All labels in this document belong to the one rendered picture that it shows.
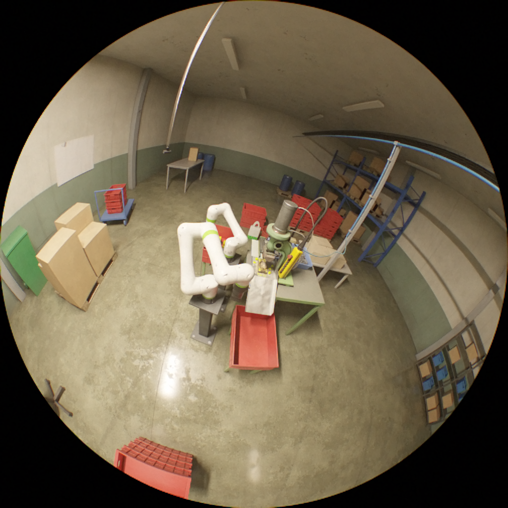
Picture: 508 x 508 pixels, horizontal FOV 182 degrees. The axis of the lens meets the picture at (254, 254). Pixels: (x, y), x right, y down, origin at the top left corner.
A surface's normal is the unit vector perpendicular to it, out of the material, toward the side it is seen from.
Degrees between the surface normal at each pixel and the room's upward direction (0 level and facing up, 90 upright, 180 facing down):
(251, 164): 90
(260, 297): 30
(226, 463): 0
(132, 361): 0
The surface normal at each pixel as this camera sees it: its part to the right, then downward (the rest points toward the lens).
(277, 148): -0.01, 0.65
